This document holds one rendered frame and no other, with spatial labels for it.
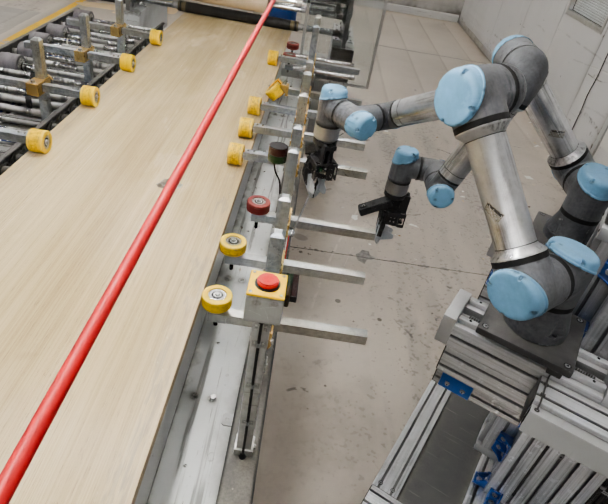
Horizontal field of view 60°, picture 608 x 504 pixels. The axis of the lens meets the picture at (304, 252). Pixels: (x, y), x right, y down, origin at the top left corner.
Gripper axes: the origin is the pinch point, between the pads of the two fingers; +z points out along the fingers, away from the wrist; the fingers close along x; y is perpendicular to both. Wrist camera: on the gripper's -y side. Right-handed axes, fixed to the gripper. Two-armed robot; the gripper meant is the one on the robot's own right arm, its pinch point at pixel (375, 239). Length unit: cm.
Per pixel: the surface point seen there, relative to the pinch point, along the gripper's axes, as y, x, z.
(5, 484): -40, -145, -82
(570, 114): 222, 354, 53
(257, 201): -42.6, -0.5, -7.9
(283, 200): -33, -31, -28
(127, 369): -61, -78, -7
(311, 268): -21.9, -26.1, -3.0
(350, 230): -9.5, -1.5, -3.1
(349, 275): -10.0, -26.5, -2.9
